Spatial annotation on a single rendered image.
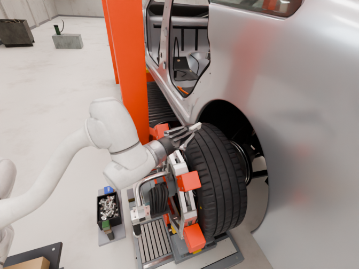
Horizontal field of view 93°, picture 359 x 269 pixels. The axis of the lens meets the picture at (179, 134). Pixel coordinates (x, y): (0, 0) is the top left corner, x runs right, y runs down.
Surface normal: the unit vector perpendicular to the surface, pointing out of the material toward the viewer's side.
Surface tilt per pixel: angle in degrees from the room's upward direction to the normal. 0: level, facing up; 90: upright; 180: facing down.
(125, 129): 62
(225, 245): 0
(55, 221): 0
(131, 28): 90
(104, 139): 74
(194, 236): 0
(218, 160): 26
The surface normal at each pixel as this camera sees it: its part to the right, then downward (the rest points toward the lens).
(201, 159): 0.19, -0.50
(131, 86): 0.35, 0.60
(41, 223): 0.07, -0.78
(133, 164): 0.58, -0.03
